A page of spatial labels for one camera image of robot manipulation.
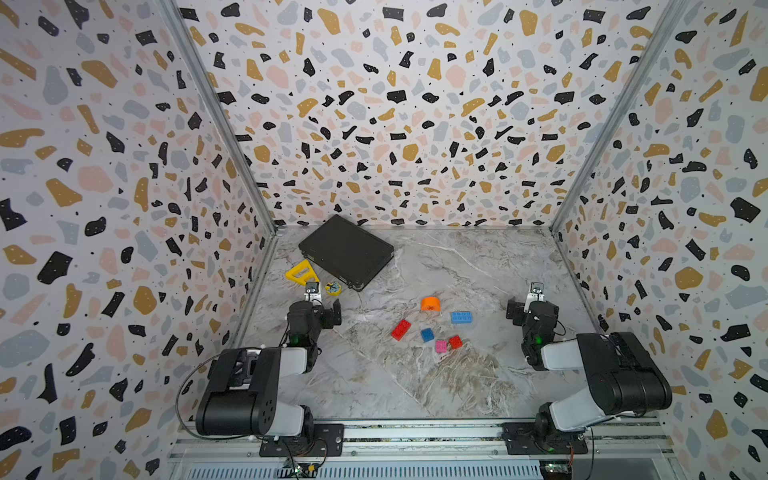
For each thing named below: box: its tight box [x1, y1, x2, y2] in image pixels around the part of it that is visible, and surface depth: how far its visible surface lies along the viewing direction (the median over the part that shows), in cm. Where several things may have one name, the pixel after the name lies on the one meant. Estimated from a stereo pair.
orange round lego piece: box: [421, 296, 441, 312], surface depth 101 cm
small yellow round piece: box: [325, 282, 343, 297], surface depth 105 cm
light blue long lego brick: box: [451, 311, 473, 324], surface depth 97 cm
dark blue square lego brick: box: [421, 328, 434, 343], surface depth 94 cm
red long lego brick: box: [391, 319, 411, 342], surface depth 94 cm
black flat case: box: [298, 214, 395, 292], surface depth 112 cm
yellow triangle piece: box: [285, 259, 320, 286], surface depth 108 cm
